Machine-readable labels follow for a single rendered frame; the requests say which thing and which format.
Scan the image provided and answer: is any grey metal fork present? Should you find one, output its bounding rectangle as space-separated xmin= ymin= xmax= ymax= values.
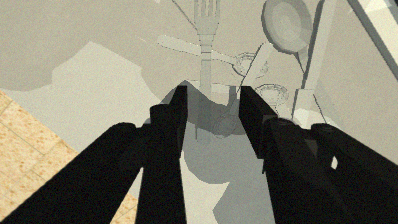
xmin=194 ymin=0 xmax=220 ymax=146

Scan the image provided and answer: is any cream table knife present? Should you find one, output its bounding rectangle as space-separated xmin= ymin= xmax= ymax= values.
xmin=292 ymin=0 xmax=336 ymax=129

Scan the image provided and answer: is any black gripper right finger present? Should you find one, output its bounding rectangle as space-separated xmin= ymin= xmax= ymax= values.
xmin=238 ymin=86 xmax=398 ymax=224

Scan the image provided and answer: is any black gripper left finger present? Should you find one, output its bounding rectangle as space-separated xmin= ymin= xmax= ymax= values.
xmin=0 ymin=85 xmax=188 ymax=224

